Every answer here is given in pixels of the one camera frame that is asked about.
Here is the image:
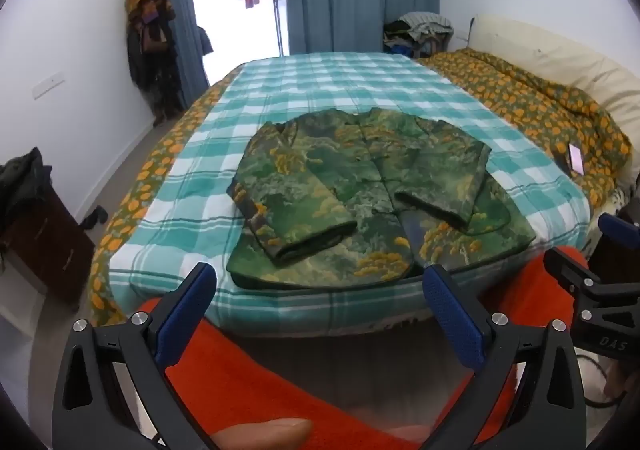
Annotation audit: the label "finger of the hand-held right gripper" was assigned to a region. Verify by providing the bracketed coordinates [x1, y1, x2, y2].
[544, 247, 604, 294]
[598, 213, 640, 251]

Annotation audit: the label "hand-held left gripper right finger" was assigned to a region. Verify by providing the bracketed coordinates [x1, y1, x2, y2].
[422, 264, 589, 450]

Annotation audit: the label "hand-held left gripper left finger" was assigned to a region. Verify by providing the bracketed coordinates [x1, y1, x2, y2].
[51, 261, 217, 450]

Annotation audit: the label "green camouflage jacket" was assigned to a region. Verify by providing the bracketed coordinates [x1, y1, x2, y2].
[226, 106, 537, 289]

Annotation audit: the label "coat rack with clothes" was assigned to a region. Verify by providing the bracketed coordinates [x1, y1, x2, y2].
[123, 0, 187, 127]

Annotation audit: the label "pile of clothes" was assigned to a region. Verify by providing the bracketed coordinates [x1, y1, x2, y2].
[382, 11, 455, 59]

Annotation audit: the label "person's left hand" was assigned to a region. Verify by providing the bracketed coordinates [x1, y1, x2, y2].
[209, 417, 314, 450]

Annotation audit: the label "person's red pants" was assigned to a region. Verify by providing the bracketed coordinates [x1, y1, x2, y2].
[134, 245, 601, 450]

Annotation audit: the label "smartphone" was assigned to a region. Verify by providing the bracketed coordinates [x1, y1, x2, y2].
[567, 143, 586, 176]

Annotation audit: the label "orange floral bed sheet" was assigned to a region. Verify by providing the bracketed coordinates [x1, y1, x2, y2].
[87, 73, 242, 327]

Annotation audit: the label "dark shoes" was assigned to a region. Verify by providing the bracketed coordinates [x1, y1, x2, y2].
[80, 206, 109, 231]

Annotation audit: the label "dark wooden cabinet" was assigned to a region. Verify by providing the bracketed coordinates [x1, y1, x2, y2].
[0, 174, 96, 307]

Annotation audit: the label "orange floral quilt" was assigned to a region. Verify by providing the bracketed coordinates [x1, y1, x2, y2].
[416, 49, 634, 211]

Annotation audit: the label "white low shelf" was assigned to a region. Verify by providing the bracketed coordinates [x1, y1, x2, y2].
[0, 274, 44, 372]

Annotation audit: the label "cream pillow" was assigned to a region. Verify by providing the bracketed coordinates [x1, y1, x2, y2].
[470, 13, 640, 133]

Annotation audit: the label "dark clothing on cabinet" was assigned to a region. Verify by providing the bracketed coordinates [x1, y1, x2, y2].
[0, 147, 54, 233]

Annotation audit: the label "teal checked blanket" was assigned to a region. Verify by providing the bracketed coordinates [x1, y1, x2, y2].
[107, 52, 594, 338]

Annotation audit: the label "narrow blue curtain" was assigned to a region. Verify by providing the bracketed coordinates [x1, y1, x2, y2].
[137, 0, 212, 107]

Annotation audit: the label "black cable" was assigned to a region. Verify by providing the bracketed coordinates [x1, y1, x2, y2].
[575, 354, 625, 409]

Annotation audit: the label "white wall plate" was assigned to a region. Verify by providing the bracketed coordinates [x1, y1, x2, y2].
[32, 72, 66, 100]

